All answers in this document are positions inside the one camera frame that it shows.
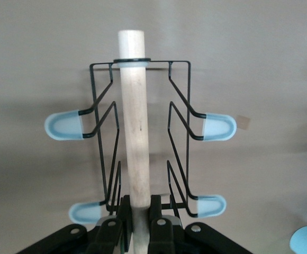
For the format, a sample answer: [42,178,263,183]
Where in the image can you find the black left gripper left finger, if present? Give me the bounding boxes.
[18,195,133,254]

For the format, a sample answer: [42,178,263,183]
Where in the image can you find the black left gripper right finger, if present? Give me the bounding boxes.
[148,195,252,254]

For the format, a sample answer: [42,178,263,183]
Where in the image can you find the black wire cup holder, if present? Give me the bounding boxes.
[44,29,238,254]

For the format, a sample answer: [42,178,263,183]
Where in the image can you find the small translucent tape piece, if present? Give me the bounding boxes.
[237,116,251,130]

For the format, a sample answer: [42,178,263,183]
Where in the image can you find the brown table cover sheet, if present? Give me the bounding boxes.
[0,0,307,254]

